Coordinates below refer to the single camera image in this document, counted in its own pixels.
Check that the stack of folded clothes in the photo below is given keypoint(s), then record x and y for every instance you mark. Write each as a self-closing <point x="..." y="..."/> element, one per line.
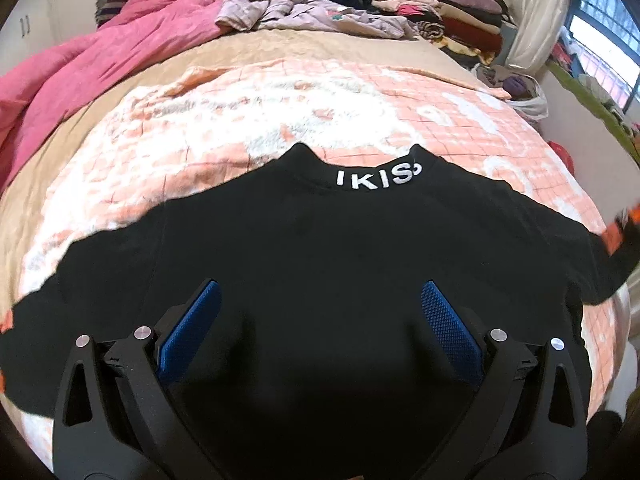
<point x="471" y="32"/>

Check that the beige bed sheet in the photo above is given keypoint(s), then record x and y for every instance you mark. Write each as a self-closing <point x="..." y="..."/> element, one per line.
<point x="22" y="200"/>

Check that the white wardrobe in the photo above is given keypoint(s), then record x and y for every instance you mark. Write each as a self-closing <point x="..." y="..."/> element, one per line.
<point x="26" y="32"/>

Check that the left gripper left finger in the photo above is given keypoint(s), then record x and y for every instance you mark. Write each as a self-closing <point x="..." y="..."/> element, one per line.
<point x="114" y="418"/>

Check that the orange white plush blanket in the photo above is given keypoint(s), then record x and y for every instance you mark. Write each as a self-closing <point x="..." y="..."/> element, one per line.
<point x="206" y="129"/>

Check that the lilac crumpled garment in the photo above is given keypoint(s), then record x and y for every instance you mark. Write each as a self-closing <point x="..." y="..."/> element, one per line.
<point x="312" y="16"/>

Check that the white curtain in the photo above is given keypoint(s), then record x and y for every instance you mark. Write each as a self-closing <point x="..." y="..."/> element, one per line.
<point x="539" y="24"/>

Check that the striped dark garment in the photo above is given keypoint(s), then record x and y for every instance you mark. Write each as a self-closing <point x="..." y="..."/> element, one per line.
<point x="108" y="10"/>

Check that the black sweater with orange cuffs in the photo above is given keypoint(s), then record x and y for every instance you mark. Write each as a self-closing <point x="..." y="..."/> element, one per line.
<point x="320" y="363"/>

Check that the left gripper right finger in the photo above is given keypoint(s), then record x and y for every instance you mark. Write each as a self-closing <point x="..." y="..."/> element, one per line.
<point x="526" y="420"/>

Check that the pink quilt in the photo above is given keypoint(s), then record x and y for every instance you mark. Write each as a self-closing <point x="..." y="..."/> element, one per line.
<point x="51" y="86"/>

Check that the red plastic bag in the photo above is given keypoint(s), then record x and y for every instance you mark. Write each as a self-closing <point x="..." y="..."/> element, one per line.
<point x="564" y="155"/>

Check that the window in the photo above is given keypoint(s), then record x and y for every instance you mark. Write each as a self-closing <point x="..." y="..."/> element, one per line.
<point x="607" y="40"/>

